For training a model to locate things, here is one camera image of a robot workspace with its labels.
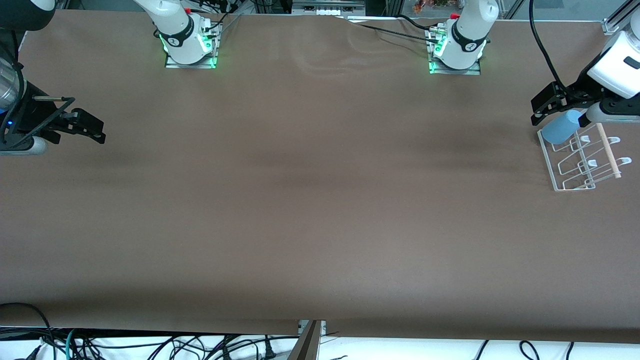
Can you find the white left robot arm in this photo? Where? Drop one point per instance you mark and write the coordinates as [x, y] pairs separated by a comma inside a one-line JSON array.
[[620, 65]]

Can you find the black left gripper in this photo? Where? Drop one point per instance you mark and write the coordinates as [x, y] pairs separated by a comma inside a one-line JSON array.
[[581, 87]]

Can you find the orange background object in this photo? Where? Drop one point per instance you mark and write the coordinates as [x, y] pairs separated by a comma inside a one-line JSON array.
[[432, 5]]

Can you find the dark table support brace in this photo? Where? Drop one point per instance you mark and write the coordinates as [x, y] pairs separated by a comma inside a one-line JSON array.
[[306, 345]]

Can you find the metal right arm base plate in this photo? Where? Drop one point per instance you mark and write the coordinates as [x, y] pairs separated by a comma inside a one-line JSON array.
[[192, 64]]

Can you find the grey power strip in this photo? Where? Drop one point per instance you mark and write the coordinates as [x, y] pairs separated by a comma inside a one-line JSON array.
[[327, 6]]

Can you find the aluminium frame extrusion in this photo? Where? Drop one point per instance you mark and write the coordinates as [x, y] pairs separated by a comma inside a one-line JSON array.
[[617, 20]]

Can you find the light blue plastic cup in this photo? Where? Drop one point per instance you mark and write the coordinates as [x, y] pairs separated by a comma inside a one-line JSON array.
[[560, 129]]

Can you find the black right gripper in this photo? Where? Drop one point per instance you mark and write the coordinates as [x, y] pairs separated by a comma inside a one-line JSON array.
[[34, 111]]

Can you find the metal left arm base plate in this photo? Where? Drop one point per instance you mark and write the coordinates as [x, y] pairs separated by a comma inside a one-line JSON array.
[[455, 71]]

